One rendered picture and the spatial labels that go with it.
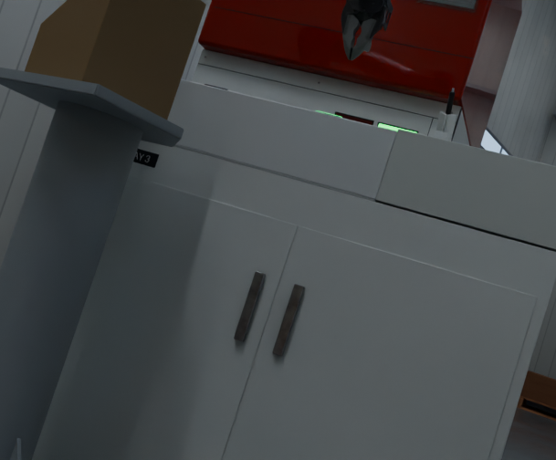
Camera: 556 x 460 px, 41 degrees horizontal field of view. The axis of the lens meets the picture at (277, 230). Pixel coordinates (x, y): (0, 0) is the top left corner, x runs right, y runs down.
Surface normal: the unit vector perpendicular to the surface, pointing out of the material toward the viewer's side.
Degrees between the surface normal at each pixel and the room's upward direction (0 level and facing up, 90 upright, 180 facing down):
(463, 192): 90
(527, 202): 90
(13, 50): 90
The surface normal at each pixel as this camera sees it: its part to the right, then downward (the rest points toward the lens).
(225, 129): -0.30, -0.15
